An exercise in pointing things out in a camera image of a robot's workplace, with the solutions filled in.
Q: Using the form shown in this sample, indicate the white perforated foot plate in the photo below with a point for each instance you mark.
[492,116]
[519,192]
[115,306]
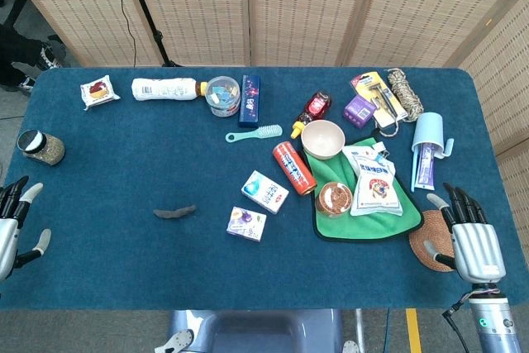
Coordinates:
[177,340]
[350,346]

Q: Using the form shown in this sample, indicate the large white printed bag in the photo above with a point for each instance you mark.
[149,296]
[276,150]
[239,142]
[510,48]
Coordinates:
[378,192]

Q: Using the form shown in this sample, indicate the dark blue tall box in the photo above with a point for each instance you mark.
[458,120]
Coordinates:
[250,101]

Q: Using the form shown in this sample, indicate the orange-red drink can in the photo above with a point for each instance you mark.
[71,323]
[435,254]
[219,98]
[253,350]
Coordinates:
[294,169]

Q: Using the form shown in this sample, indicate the wrapped snack cake packet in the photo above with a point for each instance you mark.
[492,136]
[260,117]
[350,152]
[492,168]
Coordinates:
[99,92]

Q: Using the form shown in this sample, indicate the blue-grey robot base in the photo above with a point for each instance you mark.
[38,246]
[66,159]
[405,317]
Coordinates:
[256,332]

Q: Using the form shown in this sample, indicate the clear tub of rubber bands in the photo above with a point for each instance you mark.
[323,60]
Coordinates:
[334,200]

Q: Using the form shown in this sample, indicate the person in black clothes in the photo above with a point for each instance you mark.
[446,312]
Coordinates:
[20,51]

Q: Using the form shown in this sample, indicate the teal hair brush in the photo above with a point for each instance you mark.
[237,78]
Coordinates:
[266,130]

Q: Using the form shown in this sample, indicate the purple juice carton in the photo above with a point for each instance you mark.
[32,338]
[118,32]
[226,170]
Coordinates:
[246,224]

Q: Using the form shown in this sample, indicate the round woven coaster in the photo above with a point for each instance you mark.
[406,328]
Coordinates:
[430,231]

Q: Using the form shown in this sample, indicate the red sauce bottle yellow cap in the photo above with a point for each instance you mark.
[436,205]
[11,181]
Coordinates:
[316,106]

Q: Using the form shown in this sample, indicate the razor blister pack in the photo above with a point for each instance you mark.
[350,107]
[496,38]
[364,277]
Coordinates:
[382,98]

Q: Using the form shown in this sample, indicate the small purple box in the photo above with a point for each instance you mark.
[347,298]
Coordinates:
[358,111]

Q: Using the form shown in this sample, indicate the black tripod stand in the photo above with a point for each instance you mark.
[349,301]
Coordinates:
[153,26]

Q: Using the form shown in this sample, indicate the beige plastic bowl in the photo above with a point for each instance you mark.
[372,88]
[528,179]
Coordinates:
[323,138]

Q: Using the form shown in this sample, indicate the clear tub of clips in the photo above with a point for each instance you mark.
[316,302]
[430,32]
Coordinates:
[223,96]

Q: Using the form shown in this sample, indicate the white and blue milk carton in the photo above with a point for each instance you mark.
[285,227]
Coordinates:
[264,192]

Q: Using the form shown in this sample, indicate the purple toothpaste tube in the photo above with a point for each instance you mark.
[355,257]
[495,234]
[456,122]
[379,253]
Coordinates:
[425,171]

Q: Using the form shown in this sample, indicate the white plastic drink bottle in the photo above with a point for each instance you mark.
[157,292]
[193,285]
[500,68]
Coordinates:
[165,89]

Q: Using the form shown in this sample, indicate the black binder clip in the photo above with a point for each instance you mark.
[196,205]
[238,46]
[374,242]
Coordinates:
[382,148]

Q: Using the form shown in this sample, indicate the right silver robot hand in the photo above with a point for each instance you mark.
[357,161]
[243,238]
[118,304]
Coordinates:
[475,245]

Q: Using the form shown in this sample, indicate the light blue cup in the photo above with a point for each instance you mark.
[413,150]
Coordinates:
[427,130]

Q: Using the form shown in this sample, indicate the dark grey object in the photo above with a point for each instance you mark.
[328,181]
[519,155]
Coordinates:
[173,212]

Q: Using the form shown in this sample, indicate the glass jar black lid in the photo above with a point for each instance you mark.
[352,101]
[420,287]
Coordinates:
[43,150]

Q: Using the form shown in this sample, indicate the small white flat packet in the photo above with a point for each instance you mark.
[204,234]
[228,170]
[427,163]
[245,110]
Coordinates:
[359,154]

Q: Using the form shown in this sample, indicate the green cloth black trim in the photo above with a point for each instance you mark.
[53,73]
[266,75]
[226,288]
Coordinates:
[372,227]

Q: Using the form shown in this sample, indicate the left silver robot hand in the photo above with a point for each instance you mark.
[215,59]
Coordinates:
[10,229]

